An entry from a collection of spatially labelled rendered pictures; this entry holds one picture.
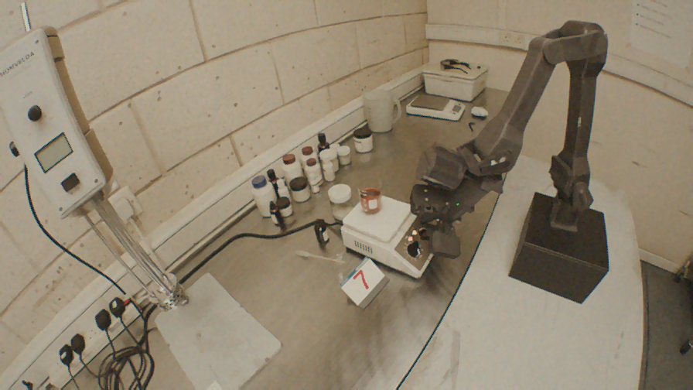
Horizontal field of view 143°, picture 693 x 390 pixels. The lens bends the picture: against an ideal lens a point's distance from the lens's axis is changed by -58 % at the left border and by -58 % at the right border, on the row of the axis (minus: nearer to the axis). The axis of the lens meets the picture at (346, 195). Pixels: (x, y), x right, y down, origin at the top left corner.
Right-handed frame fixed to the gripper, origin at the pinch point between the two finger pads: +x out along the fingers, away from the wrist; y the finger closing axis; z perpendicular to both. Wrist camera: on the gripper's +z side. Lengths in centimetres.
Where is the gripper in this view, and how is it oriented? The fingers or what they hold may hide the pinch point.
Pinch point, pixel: (430, 224)
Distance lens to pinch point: 58.7
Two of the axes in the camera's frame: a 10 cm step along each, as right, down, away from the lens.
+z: -9.5, -2.9, -1.5
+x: -2.9, 5.3, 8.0
